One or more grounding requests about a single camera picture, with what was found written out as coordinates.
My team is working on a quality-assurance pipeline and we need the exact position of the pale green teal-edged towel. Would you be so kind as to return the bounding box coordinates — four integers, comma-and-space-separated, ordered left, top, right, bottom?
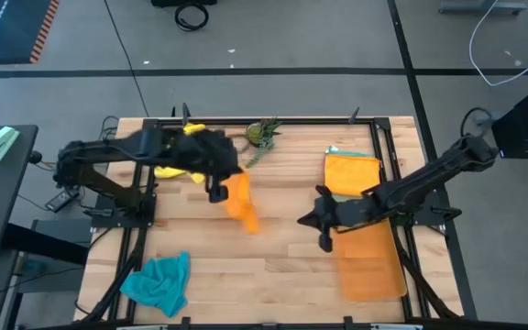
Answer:
324, 146, 382, 204

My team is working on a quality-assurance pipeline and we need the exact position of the grey desk base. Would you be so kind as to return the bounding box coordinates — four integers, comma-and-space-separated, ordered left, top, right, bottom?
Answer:
437, 0, 528, 16

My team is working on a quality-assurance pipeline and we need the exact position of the white floor cable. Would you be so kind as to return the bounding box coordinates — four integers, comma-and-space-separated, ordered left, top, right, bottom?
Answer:
468, 0, 528, 87

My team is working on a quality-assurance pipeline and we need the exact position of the long black floor cable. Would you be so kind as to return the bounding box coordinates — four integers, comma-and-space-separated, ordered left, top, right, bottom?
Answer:
102, 0, 150, 118

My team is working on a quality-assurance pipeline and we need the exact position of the translucent orange plastic sheet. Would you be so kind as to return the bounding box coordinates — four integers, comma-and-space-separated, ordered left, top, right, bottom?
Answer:
332, 219, 408, 303

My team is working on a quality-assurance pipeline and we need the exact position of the black power adapter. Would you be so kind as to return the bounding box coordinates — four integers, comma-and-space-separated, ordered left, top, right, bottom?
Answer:
44, 188, 81, 214

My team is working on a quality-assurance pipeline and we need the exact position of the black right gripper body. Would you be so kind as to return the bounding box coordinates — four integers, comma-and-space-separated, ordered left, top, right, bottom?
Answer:
315, 196, 353, 231

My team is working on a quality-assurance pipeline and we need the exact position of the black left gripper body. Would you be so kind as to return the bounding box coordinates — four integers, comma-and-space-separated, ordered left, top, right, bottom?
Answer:
168, 127, 244, 179

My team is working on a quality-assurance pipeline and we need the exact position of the yellow microfiber towel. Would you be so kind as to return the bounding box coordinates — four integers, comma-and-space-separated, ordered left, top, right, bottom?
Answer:
153, 121, 207, 185

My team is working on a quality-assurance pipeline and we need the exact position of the coiled black cable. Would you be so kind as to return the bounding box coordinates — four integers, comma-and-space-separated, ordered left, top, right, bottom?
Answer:
173, 2, 210, 32

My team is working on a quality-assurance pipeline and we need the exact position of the orange microfiber towel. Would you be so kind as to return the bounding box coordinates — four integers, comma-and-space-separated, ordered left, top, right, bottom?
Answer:
221, 170, 261, 236
323, 153, 382, 199

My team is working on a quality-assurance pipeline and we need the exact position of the black equipment base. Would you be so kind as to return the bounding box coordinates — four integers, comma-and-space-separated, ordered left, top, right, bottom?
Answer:
149, 0, 218, 7

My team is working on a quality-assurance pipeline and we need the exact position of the black orange-edged floor mat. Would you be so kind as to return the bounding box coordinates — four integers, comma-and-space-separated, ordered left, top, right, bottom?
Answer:
0, 0, 61, 65

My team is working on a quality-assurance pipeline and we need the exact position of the teal microfiber towel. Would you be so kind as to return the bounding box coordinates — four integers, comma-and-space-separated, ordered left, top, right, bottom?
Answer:
119, 250, 192, 319

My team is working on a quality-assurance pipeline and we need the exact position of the small potted succulent plant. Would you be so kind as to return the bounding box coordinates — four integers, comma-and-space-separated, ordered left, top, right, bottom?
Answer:
234, 116, 284, 170

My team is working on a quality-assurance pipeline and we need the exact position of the black aluminium rig frame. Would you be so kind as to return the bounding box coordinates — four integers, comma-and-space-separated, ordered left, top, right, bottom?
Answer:
73, 103, 465, 330

